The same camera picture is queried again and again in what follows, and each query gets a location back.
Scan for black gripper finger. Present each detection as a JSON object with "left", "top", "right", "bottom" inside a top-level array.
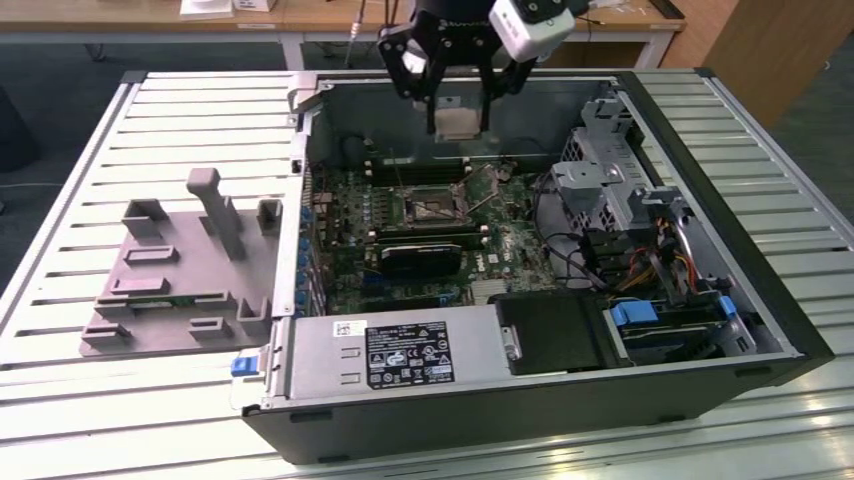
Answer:
[
  {"left": 476, "top": 46, "right": 539, "bottom": 133},
  {"left": 375, "top": 23, "right": 444, "bottom": 136}
]

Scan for silver CPU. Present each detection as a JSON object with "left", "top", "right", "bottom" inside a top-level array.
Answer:
[{"left": 432, "top": 97, "right": 485, "bottom": 143}]

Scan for CPU socket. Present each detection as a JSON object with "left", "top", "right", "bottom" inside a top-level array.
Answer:
[{"left": 397, "top": 186, "right": 469, "bottom": 224}]

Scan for metal socket cover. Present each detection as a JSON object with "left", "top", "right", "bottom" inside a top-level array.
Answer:
[{"left": 456, "top": 161, "right": 519, "bottom": 211}]

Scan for grey metal drive cage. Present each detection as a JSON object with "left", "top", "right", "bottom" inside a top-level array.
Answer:
[{"left": 548, "top": 98, "right": 689, "bottom": 232}]

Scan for green motherboard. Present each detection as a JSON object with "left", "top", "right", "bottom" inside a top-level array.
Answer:
[{"left": 300, "top": 158, "right": 563, "bottom": 317}]

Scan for black graphics card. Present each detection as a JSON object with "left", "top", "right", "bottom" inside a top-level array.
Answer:
[{"left": 380, "top": 242, "right": 463, "bottom": 277}]

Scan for wooden cabinet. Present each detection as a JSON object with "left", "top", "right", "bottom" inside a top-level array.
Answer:
[{"left": 699, "top": 0, "right": 854, "bottom": 128}]

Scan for wooden desk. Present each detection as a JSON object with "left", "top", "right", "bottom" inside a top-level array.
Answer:
[{"left": 0, "top": 0, "right": 688, "bottom": 72}]

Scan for silver chipset heatsink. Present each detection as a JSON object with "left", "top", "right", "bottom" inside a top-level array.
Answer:
[{"left": 468, "top": 278, "right": 513, "bottom": 305}]

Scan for grey parts rack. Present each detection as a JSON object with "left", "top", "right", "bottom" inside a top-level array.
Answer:
[{"left": 78, "top": 167, "right": 288, "bottom": 359}]

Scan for black plastic shroud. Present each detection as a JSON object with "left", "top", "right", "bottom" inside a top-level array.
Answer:
[{"left": 488, "top": 291, "right": 616, "bottom": 377}]

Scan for hard disk in blue carrier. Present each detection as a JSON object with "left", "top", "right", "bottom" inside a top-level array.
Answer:
[{"left": 601, "top": 293, "right": 738, "bottom": 367}]

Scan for green RAM stick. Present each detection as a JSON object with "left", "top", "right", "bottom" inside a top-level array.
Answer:
[{"left": 129, "top": 295, "right": 226, "bottom": 307}]

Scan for grey power supply with label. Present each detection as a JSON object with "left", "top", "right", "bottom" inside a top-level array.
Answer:
[{"left": 273, "top": 303, "right": 513, "bottom": 402}]

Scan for blue case latch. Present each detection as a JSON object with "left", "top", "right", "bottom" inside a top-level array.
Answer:
[{"left": 228, "top": 351, "right": 262, "bottom": 377}]

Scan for black open PC case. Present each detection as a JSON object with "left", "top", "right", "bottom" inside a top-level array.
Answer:
[{"left": 240, "top": 68, "right": 836, "bottom": 466}]

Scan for black hanging cables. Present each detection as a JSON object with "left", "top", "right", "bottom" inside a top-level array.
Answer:
[{"left": 343, "top": 0, "right": 395, "bottom": 68}]

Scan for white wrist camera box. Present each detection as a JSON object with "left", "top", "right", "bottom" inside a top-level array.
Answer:
[{"left": 487, "top": 0, "right": 576, "bottom": 63}]

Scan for black wire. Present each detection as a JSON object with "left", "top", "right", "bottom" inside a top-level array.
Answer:
[{"left": 540, "top": 231, "right": 609, "bottom": 292}]

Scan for yellow red wire bundle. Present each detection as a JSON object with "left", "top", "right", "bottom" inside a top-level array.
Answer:
[{"left": 616, "top": 246, "right": 703, "bottom": 293}]

